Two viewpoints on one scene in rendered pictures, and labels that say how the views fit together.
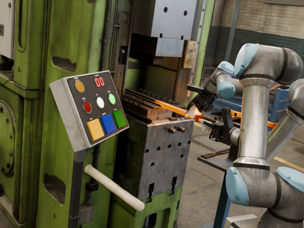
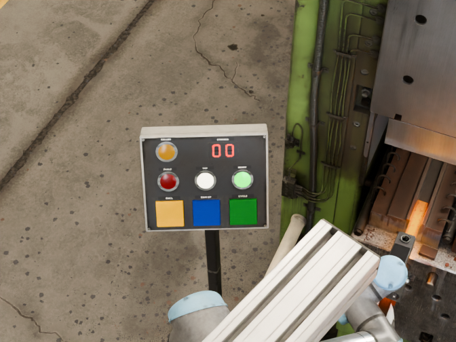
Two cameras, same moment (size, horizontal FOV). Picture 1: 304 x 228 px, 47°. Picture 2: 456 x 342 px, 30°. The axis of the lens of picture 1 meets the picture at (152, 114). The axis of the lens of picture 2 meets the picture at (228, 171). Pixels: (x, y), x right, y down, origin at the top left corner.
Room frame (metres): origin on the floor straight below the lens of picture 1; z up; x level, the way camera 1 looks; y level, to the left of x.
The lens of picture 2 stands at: (0.99, -1.11, 2.90)
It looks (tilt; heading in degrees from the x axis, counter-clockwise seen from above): 52 degrees down; 70
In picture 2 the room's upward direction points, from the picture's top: 2 degrees counter-clockwise
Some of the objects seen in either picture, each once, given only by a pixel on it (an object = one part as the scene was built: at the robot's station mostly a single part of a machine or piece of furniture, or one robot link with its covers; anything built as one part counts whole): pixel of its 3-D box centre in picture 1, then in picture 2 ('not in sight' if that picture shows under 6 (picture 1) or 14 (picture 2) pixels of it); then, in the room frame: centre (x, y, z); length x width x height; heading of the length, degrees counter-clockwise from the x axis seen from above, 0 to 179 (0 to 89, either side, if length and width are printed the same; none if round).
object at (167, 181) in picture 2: (87, 106); (167, 181); (1.33, 0.26, 1.09); 0.05 x 0.03 x 0.04; 135
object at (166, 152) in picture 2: (79, 86); (166, 151); (1.34, 0.30, 1.16); 0.05 x 0.03 x 0.04; 135
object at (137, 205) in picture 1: (113, 187); (273, 275); (1.59, 0.14, 0.62); 0.44 x 0.05 x 0.05; 45
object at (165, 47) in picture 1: (144, 41); (448, 85); (2.05, 0.10, 1.32); 0.42 x 0.20 x 0.10; 45
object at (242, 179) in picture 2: (111, 98); (242, 179); (1.51, 0.19, 1.09); 0.05 x 0.03 x 0.04; 135
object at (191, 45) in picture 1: (189, 54); not in sight; (2.21, -0.18, 1.27); 0.09 x 0.02 x 0.17; 135
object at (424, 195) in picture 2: (140, 96); (435, 167); (2.07, 0.09, 0.99); 0.42 x 0.05 x 0.01; 45
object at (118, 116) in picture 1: (118, 119); (243, 211); (1.50, 0.14, 1.01); 0.07 x 0.05 x 0.07; 160
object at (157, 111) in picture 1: (136, 102); (425, 172); (2.05, 0.10, 0.96); 0.42 x 0.20 x 0.09; 45
